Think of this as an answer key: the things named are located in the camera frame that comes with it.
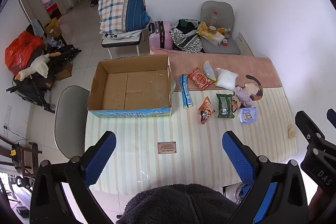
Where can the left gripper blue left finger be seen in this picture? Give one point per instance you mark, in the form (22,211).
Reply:
(96,157)

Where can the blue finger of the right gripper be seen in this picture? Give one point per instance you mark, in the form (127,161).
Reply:
(331,116)

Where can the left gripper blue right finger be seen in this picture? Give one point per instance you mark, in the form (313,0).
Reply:
(240,156)

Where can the light blue tissue packet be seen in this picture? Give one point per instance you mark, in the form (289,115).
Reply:
(248,115)

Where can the orange cartoon snack packet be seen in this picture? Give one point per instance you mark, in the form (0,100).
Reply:
(205,110)

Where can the green wet-wipes packet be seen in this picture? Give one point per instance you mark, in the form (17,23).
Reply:
(225,106)

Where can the purple fleece towel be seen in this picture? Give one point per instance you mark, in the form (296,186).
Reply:
(243,96)

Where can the blue long snack packet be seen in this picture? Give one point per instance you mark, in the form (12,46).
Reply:
(186,98)

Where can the white soft packet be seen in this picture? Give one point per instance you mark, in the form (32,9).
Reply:
(226,79)

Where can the red snack packet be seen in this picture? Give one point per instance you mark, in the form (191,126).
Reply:
(199,78)

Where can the yellow silver scrubbing sponge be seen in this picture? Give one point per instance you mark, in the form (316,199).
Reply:
(209,72)

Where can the crumpled beige paper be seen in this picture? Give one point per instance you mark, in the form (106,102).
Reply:
(291,131)

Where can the grey office chair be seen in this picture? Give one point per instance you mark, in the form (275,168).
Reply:
(70,121)

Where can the dark fleece sleeve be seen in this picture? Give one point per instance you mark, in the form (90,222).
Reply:
(178,203)

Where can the brown label tag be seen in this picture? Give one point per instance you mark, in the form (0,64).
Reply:
(166,147)

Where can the open cardboard box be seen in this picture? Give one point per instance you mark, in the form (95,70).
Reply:
(132,87)

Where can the white goose plush toy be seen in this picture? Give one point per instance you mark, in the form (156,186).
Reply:
(39,65)

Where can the white bench chair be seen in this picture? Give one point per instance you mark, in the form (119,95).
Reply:
(126,39)

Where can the red plastic bag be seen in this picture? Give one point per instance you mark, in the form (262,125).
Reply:
(18,53)

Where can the black white patterned bag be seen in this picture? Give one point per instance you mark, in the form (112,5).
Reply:
(184,34)

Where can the pink suitcase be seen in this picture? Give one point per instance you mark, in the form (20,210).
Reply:
(159,35)

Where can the clear plastic bottle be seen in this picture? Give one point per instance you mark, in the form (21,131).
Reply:
(213,22)

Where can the grey padded chair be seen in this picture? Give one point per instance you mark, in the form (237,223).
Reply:
(225,21)

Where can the plaid pillow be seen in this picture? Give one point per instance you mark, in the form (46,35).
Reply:
(119,16)

